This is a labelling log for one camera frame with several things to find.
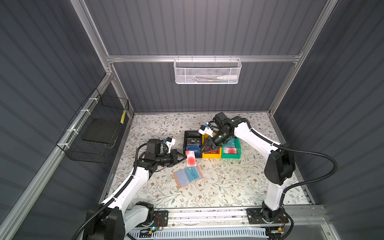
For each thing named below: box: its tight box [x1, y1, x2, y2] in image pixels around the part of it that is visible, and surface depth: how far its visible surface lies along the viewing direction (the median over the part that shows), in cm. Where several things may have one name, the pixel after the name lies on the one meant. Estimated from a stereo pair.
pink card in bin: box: [223, 147, 237, 154], surface depth 98 cm
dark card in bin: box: [187, 138, 201, 145], surface depth 104 cm
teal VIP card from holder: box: [186, 166, 201, 182], surface depth 90 cm
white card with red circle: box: [185, 150, 197, 167], surface depth 80 cm
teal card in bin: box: [222, 138, 236, 148], surface depth 101 cm
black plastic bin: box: [183, 131, 203, 159], surface depth 103 cm
